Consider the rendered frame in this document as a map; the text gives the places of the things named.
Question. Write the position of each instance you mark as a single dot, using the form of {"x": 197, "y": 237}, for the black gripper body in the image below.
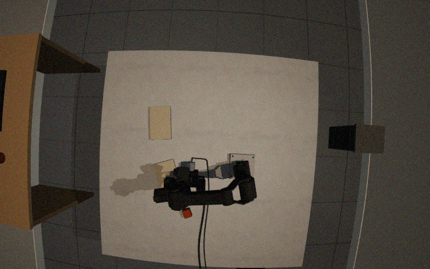
{"x": 200, "y": 184}

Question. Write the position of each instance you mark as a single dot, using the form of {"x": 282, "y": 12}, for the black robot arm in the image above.
{"x": 180, "y": 197}

